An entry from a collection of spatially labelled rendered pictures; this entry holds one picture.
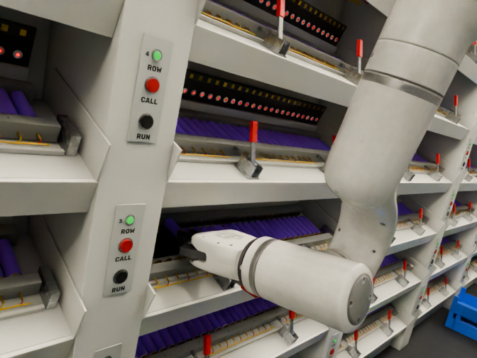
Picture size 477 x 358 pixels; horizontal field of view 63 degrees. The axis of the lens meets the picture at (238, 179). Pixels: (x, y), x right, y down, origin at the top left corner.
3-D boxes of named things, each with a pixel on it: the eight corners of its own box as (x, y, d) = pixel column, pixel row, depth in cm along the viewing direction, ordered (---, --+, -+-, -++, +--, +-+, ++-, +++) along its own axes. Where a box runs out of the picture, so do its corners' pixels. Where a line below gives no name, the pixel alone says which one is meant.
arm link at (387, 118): (404, 94, 55) (319, 275, 63) (350, 64, 44) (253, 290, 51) (469, 115, 49) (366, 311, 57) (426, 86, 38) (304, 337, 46)
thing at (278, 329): (320, 339, 104) (348, 305, 99) (111, 453, 60) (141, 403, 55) (272, 283, 116) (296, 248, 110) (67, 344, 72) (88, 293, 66)
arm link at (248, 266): (296, 236, 58) (280, 232, 60) (256, 243, 52) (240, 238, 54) (290, 292, 59) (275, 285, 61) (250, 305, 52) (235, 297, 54)
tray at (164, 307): (339, 270, 101) (360, 243, 97) (131, 339, 57) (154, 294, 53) (289, 219, 112) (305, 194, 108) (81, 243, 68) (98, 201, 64)
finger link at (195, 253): (231, 255, 58) (228, 246, 64) (178, 251, 57) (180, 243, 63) (230, 263, 58) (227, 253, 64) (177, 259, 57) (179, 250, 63)
